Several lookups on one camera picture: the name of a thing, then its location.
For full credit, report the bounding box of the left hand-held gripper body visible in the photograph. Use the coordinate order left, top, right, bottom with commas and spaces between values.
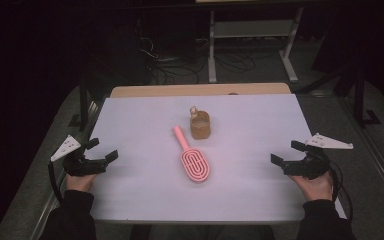
50, 134, 109, 177

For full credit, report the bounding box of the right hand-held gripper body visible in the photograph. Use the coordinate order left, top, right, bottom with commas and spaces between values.
281, 132, 354, 180

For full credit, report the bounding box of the pink hairbrush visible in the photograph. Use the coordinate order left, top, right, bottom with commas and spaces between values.
172, 125, 211, 184

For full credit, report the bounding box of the brown cup with small figure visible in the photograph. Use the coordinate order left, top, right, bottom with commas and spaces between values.
189, 105, 212, 141

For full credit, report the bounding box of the person's left hand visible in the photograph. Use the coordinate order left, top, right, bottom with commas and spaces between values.
65, 172, 98, 194

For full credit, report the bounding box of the person's right hand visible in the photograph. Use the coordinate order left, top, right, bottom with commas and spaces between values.
289, 171, 334, 203

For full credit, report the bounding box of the black metal stand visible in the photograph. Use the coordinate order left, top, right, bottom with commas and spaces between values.
67, 82, 98, 132
352, 66, 383, 130

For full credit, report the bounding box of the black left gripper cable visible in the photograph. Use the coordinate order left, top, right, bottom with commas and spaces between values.
47, 160, 65, 205

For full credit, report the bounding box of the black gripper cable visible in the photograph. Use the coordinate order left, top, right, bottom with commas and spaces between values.
325, 156, 354, 222
47, 160, 65, 205

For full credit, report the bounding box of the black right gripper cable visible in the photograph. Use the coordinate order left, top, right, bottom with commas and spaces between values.
325, 156, 354, 222

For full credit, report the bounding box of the tangle of black floor cables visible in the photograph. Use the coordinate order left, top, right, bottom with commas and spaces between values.
139, 35, 258, 86

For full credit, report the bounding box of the grey metal desk frame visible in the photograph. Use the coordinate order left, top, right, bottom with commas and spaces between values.
207, 6, 305, 84

